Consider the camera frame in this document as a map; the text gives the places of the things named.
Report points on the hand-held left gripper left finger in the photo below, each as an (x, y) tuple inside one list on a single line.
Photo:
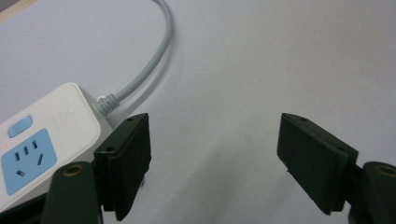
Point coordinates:
[(123, 168)]

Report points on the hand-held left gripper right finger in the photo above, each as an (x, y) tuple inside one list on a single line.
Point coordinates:
[(317, 168)]

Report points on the white power strip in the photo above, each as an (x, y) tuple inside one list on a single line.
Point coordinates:
[(46, 137)]

